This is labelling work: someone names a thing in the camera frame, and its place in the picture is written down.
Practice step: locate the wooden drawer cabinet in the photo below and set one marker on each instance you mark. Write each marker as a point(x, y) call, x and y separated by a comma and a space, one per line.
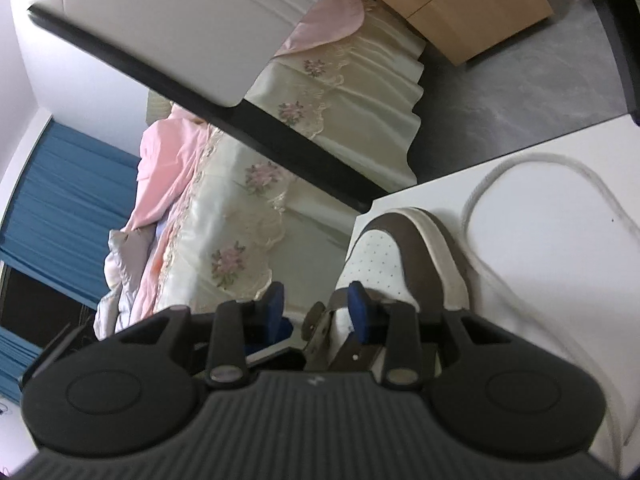
point(450, 10)

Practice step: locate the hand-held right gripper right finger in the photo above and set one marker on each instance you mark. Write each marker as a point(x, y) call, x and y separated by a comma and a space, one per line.
point(360, 316)

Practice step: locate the bed with floral cream bedspread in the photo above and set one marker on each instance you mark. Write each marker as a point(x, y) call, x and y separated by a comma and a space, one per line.
point(325, 125)

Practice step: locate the pink blanket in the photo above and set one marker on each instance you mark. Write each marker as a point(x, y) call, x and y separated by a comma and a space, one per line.
point(170, 160)

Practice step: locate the white shoelace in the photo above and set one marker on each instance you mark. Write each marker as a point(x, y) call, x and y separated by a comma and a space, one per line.
point(550, 158)

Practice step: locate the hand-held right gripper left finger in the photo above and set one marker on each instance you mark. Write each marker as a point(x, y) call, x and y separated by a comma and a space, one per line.
point(274, 312)

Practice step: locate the white and brown shoe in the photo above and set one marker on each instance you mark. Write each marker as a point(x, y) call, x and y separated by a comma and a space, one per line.
point(380, 255)

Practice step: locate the blue curtain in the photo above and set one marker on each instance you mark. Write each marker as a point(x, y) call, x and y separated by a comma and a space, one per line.
point(65, 200)

